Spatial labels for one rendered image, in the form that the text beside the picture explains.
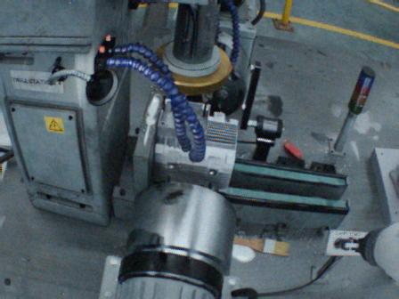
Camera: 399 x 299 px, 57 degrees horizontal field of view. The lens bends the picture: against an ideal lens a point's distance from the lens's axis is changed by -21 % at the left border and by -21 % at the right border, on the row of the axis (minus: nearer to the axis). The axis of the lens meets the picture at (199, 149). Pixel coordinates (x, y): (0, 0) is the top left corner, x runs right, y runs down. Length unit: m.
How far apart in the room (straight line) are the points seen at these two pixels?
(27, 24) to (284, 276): 1.03
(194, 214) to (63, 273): 0.52
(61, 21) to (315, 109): 1.26
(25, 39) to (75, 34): 0.12
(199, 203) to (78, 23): 0.48
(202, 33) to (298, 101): 0.94
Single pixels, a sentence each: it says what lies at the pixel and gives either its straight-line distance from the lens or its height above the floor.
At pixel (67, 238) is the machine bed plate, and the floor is 0.80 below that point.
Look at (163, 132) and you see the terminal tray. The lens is 1.14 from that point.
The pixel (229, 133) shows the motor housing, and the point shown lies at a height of 1.10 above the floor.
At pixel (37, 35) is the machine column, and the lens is 0.85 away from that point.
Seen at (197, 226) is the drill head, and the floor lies 1.16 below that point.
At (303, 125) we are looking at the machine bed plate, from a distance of 1.71.
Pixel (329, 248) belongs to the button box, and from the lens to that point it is 1.12.
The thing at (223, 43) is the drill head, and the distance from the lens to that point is 1.39.
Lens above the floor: 1.98
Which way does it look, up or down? 50 degrees down
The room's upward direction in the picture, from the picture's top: 9 degrees clockwise
